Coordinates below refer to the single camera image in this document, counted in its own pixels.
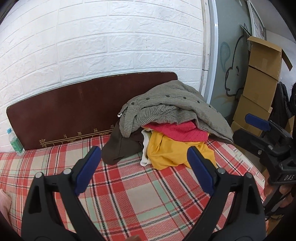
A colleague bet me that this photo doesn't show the red plaid bed sheet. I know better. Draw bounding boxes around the red plaid bed sheet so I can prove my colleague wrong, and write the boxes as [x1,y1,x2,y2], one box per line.
[1,136,265,240]

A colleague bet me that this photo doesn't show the right hand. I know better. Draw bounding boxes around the right hand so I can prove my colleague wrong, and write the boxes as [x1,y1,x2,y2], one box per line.
[263,182,293,207]

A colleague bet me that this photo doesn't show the stacked cardboard boxes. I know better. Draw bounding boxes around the stacked cardboard boxes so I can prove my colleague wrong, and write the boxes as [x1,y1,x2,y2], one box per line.
[231,36,292,136]

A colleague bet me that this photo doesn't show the grey striped button shirt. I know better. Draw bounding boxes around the grey striped button shirt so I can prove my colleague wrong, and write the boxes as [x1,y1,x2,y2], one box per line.
[118,80,233,144]

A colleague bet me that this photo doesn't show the dark brown garment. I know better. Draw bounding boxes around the dark brown garment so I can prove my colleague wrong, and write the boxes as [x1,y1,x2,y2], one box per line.
[101,121,144,165]

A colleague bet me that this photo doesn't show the pink cloth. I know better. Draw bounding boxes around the pink cloth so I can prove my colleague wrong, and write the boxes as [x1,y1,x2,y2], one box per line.
[0,189,11,224]

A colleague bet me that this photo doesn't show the yellow garment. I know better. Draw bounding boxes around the yellow garment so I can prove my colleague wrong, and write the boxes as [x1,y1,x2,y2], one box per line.
[147,131,217,170]

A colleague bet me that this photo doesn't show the red knit garment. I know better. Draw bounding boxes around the red knit garment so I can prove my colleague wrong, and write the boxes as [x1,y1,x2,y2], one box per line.
[143,121,209,142]

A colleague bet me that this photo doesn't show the dark red wooden headboard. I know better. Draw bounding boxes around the dark red wooden headboard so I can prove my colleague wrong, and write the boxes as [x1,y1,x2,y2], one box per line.
[6,71,178,150]

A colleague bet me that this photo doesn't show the white garment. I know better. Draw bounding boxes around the white garment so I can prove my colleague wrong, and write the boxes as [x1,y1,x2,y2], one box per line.
[140,130,152,167]

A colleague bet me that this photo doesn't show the green label water bottle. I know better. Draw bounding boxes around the green label water bottle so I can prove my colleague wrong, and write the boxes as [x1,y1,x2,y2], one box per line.
[7,128,25,155]

